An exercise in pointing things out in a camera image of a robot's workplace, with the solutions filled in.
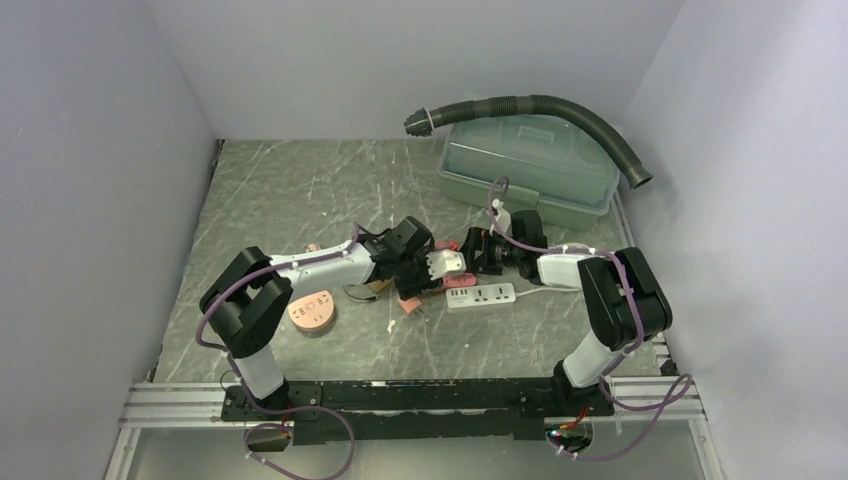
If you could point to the tan cube socket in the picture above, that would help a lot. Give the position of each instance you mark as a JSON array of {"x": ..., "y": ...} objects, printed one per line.
[{"x": 378, "y": 286}]

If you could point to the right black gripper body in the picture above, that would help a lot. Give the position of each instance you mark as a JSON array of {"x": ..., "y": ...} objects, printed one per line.
[{"x": 495, "y": 252}]

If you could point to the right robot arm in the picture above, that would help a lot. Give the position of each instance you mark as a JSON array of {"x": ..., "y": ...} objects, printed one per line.
[{"x": 624, "y": 301}]

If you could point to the round pink power socket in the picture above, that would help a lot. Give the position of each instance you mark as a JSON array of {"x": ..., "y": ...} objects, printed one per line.
[{"x": 313, "y": 314}]

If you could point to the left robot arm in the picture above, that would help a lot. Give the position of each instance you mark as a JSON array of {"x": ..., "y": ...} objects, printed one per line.
[{"x": 241, "y": 311}]

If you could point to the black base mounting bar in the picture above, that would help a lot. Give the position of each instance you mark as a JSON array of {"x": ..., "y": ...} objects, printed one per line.
[{"x": 324, "y": 411}]

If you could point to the white power strip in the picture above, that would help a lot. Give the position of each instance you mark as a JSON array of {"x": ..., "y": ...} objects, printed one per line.
[{"x": 466, "y": 299}]

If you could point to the pink triangular power strip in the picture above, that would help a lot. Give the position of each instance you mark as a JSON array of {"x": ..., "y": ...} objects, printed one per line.
[{"x": 462, "y": 280}]

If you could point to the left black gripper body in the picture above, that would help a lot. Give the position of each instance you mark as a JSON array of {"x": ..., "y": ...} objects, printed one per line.
[{"x": 414, "y": 269}]

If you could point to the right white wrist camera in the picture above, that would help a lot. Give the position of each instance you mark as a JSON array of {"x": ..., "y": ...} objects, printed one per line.
[{"x": 500, "y": 217}]

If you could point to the salmon cube plug adapter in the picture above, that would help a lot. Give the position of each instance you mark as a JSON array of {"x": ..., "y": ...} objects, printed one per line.
[{"x": 412, "y": 307}]

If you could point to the aluminium frame rail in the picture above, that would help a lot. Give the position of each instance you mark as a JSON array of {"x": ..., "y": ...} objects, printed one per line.
[{"x": 200, "y": 405}]

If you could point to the green plastic storage box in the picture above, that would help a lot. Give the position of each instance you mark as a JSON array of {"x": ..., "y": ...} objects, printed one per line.
[{"x": 553, "y": 168}]

